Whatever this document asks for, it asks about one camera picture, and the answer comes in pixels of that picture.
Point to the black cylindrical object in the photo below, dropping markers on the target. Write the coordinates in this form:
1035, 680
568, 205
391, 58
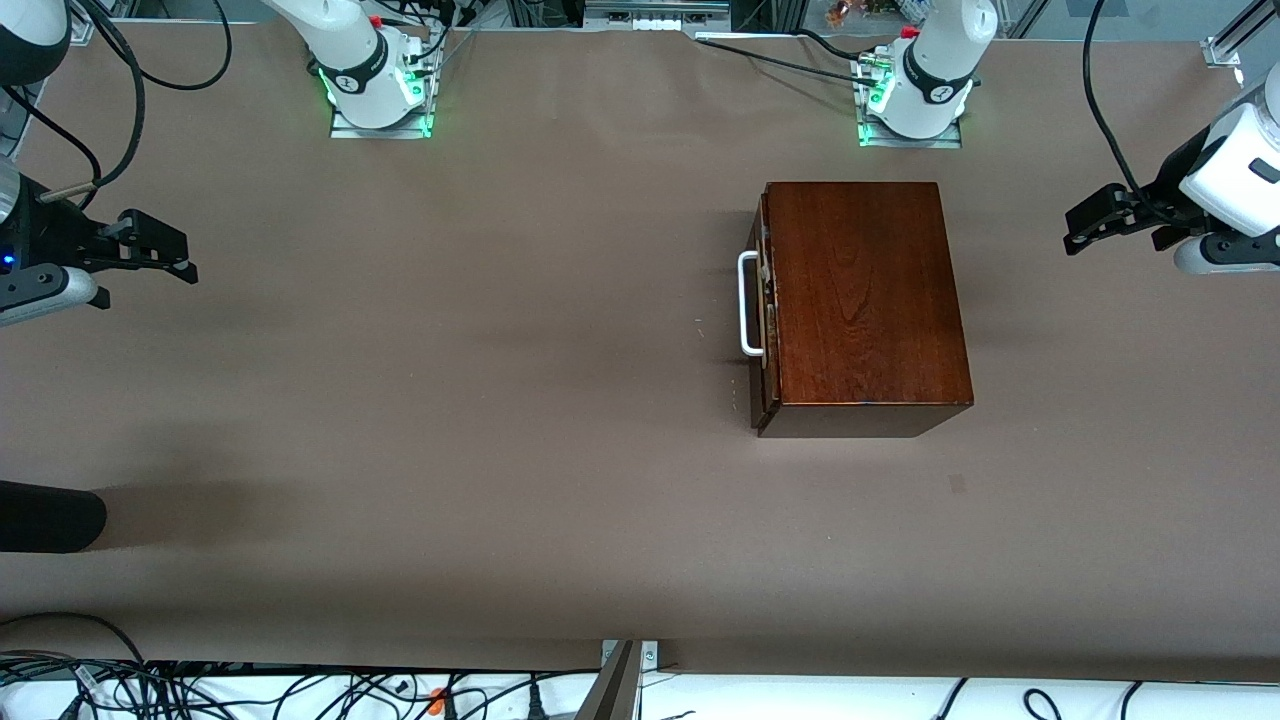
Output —
50, 516

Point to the black power plug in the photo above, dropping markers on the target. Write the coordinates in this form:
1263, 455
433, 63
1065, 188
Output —
534, 702

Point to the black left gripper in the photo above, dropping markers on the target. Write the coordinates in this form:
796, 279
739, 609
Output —
1163, 196

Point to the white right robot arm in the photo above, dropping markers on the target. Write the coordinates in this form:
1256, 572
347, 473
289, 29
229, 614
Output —
350, 50

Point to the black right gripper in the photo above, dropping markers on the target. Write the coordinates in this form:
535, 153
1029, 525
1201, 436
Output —
52, 232

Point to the white power strip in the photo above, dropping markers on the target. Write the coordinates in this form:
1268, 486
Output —
650, 22

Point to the silver aluminium frame profile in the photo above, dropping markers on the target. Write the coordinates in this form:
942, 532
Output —
1225, 50

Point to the dark brown wooden cabinet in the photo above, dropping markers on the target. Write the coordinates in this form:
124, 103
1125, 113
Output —
860, 300

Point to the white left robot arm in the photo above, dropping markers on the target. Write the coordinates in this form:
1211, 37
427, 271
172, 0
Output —
935, 60

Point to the grey aluminium profile bar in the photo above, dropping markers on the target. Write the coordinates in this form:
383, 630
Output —
610, 690

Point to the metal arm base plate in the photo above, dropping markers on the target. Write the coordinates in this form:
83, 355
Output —
950, 142
345, 131

